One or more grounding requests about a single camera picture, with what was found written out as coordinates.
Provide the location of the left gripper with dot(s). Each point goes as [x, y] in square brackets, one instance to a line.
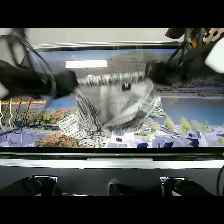
[66, 83]

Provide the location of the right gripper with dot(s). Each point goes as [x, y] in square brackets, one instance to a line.
[158, 72]

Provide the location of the black and white patterned shirt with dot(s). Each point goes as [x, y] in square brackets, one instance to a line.
[113, 100]

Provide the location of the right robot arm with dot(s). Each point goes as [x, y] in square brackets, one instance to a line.
[216, 56]

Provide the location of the orange clothes hanger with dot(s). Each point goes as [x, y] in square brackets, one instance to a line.
[23, 102]

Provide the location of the black garment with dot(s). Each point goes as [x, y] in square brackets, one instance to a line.
[175, 32]

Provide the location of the yellow checked garment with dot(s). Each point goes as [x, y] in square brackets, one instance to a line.
[196, 41]

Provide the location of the spotted garment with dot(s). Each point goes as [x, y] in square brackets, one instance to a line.
[216, 32]

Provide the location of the silver frame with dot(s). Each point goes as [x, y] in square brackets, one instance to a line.
[110, 163]

